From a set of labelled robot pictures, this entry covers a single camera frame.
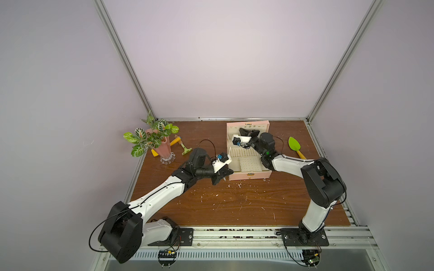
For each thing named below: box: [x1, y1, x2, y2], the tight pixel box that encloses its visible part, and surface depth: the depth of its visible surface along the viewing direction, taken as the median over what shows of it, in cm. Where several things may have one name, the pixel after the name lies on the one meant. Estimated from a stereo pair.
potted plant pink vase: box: [122, 110, 180, 165], surface depth 80 cm
